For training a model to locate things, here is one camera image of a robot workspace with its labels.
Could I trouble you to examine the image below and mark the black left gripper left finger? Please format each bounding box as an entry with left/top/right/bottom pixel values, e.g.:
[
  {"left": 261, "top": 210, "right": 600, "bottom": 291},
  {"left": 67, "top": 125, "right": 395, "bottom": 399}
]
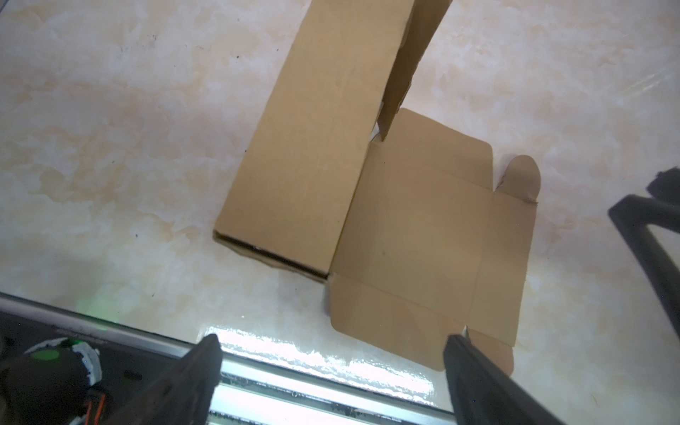
[{"left": 105, "top": 335, "right": 223, "bottom": 425}]

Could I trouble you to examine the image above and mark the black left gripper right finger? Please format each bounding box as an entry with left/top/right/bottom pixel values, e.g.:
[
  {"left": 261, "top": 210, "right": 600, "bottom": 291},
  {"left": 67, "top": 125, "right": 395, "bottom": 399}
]
[{"left": 443, "top": 335, "right": 561, "bottom": 425}]

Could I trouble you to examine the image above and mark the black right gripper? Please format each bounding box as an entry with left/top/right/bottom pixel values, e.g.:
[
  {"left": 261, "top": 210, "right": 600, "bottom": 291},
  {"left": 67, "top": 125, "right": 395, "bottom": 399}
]
[{"left": 608, "top": 168, "right": 680, "bottom": 332}]

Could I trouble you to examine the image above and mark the brown cardboard box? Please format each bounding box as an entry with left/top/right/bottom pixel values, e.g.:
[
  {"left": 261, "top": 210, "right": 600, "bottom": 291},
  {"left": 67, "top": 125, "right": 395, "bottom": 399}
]
[{"left": 214, "top": 1, "right": 541, "bottom": 374}]

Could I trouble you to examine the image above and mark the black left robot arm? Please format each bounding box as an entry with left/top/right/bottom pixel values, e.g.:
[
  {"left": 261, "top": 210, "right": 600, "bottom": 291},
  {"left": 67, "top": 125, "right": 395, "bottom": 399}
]
[{"left": 1, "top": 335, "right": 560, "bottom": 424}]

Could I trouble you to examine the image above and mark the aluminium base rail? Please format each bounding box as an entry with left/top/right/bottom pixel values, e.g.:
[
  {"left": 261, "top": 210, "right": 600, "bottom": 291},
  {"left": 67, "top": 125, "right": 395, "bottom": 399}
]
[{"left": 1, "top": 294, "right": 455, "bottom": 424}]

